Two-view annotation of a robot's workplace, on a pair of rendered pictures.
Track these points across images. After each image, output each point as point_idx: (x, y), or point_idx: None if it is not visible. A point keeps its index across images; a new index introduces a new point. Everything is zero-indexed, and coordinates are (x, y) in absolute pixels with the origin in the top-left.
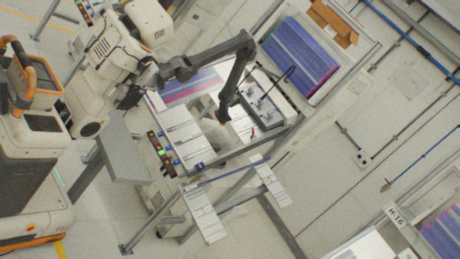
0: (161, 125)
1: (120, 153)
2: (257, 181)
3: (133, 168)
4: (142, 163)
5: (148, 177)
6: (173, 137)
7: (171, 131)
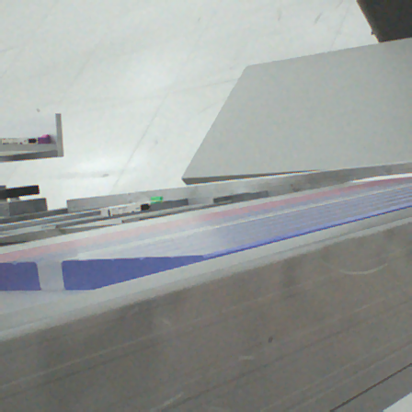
0: (292, 174)
1: (320, 93)
2: None
3: (250, 126)
4: (252, 166)
5: (199, 169)
6: (202, 205)
7: (230, 200)
